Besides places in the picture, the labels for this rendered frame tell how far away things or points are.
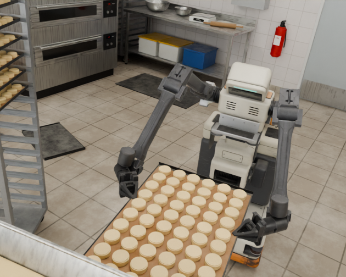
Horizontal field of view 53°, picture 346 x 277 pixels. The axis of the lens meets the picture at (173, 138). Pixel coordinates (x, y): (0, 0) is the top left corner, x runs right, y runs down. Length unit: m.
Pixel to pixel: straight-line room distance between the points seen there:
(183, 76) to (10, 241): 0.99
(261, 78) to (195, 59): 3.56
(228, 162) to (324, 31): 3.54
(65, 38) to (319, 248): 3.58
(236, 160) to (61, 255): 1.52
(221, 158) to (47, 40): 2.94
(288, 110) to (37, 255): 1.02
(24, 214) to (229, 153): 1.42
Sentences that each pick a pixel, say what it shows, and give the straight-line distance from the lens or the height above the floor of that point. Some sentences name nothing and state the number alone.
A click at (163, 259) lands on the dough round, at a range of 1.07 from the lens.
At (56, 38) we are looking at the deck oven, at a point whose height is 0.70.
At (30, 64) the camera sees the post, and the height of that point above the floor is 1.17.
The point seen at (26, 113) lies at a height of 0.87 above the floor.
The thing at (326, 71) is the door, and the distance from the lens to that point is 5.41.
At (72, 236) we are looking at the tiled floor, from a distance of 2.59.
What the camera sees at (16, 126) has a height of 0.77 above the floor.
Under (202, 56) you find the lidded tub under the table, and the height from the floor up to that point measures 0.43.
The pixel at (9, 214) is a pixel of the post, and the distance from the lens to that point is 2.08.
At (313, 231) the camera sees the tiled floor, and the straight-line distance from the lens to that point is 2.98.
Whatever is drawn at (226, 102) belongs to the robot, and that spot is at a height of 1.10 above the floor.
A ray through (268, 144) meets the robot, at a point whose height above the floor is 0.78.
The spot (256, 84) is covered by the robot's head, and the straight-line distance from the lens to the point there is 1.81.
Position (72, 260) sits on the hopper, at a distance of 0.69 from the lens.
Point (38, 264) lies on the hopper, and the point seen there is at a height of 1.28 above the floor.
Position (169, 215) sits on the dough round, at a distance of 1.20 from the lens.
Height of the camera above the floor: 1.82
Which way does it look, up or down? 29 degrees down
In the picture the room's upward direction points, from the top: 6 degrees clockwise
